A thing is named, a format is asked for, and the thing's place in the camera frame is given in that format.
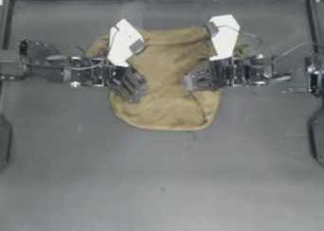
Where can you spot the tan camouflage t-shirt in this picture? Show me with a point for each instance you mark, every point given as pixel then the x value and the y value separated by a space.
pixel 169 99

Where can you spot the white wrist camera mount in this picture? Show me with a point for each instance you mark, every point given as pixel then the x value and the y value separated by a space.
pixel 122 42
pixel 225 36

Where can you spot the black side bracket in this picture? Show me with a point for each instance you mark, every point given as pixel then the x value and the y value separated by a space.
pixel 319 140
pixel 4 143

